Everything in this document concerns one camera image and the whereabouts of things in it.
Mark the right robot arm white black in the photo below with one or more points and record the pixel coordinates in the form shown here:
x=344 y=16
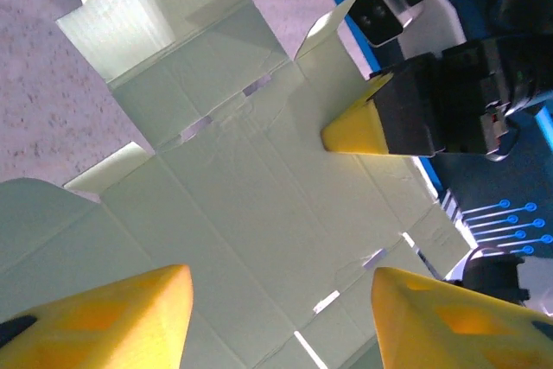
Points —
x=492 y=278

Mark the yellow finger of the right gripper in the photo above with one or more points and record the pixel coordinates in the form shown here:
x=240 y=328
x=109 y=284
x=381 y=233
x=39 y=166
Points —
x=376 y=14
x=389 y=122

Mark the green paper box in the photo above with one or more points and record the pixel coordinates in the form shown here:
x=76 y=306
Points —
x=237 y=192

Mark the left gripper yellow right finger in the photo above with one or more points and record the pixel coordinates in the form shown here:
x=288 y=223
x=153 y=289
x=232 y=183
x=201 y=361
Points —
x=453 y=326

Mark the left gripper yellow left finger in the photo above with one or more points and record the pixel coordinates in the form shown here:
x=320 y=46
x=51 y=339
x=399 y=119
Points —
x=108 y=321

